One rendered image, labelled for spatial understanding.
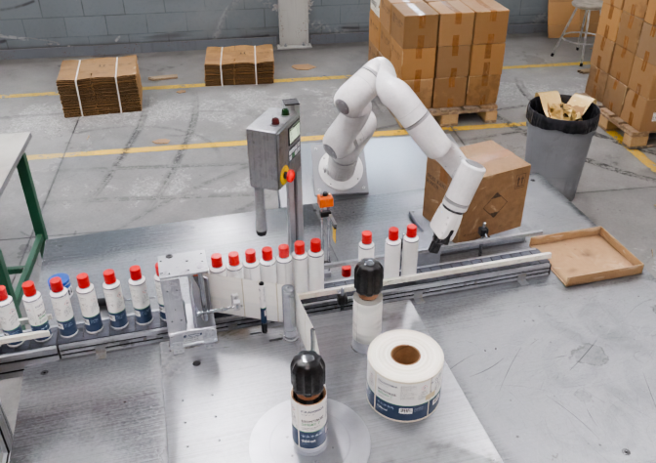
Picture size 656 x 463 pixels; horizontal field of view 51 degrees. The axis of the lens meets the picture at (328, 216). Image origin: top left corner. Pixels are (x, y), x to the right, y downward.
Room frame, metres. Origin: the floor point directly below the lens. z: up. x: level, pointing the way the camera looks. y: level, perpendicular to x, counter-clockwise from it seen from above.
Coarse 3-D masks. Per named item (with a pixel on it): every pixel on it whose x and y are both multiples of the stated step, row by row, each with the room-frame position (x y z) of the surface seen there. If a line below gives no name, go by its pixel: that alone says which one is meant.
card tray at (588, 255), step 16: (544, 240) 2.14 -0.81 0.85; (560, 240) 2.15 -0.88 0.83; (576, 240) 2.15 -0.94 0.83; (592, 240) 2.15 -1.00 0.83; (608, 240) 2.14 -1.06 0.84; (560, 256) 2.05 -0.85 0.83; (576, 256) 2.05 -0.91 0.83; (592, 256) 2.05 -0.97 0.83; (608, 256) 2.05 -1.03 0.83; (624, 256) 2.04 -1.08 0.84; (560, 272) 1.95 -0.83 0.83; (576, 272) 1.95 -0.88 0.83; (592, 272) 1.95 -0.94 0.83; (608, 272) 1.91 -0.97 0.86; (624, 272) 1.93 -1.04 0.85; (640, 272) 1.95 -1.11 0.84
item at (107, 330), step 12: (516, 252) 2.01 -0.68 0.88; (528, 252) 2.01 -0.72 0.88; (540, 252) 2.01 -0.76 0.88; (444, 264) 1.94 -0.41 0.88; (456, 264) 1.94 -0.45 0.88; (468, 264) 1.94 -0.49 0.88; (516, 264) 1.94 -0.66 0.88; (528, 264) 1.94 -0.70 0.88; (444, 276) 1.87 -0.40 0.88; (456, 276) 1.87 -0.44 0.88; (324, 288) 1.81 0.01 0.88; (384, 288) 1.81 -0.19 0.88; (312, 300) 1.75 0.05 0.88; (156, 312) 1.69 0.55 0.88; (108, 324) 1.63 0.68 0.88; (132, 324) 1.63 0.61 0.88; (156, 324) 1.63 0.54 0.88; (60, 336) 1.58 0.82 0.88; (84, 336) 1.58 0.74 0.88; (96, 336) 1.58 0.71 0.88; (108, 336) 1.58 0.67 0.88
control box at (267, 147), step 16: (272, 112) 1.89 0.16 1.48; (256, 128) 1.78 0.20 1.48; (272, 128) 1.78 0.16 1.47; (256, 144) 1.77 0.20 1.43; (272, 144) 1.75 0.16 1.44; (288, 144) 1.81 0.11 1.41; (256, 160) 1.77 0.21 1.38; (272, 160) 1.75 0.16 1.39; (288, 160) 1.81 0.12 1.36; (256, 176) 1.77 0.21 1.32; (272, 176) 1.75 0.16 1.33
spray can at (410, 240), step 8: (408, 232) 1.86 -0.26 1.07; (416, 232) 1.86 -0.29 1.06; (408, 240) 1.85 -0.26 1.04; (416, 240) 1.85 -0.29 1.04; (408, 248) 1.85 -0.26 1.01; (416, 248) 1.85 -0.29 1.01; (408, 256) 1.85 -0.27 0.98; (416, 256) 1.85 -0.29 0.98; (408, 264) 1.84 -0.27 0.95; (416, 264) 1.86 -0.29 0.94; (408, 272) 1.84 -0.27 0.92; (416, 272) 1.86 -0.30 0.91
